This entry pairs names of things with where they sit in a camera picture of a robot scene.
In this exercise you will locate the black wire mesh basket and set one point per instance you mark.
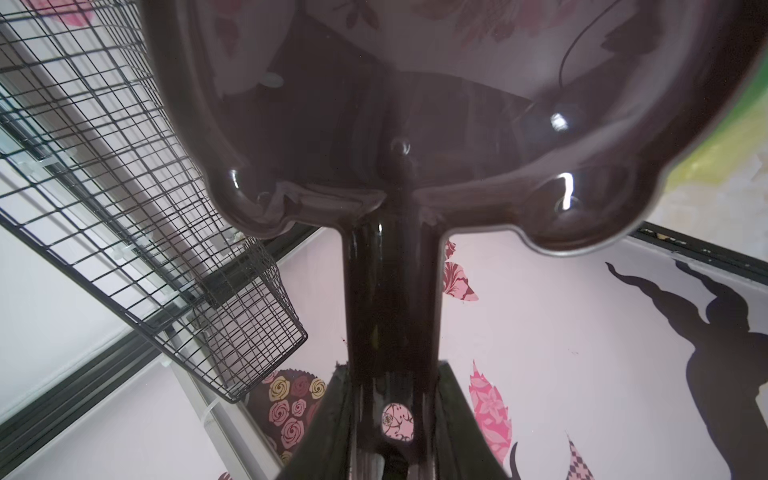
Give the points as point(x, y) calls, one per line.
point(95, 179)

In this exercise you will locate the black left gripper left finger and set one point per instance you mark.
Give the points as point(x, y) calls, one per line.
point(326, 451)

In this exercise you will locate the dark brown plastic dustpan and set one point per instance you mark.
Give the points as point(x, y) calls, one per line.
point(398, 123)

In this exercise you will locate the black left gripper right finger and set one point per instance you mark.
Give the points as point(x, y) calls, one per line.
point(460, 448)

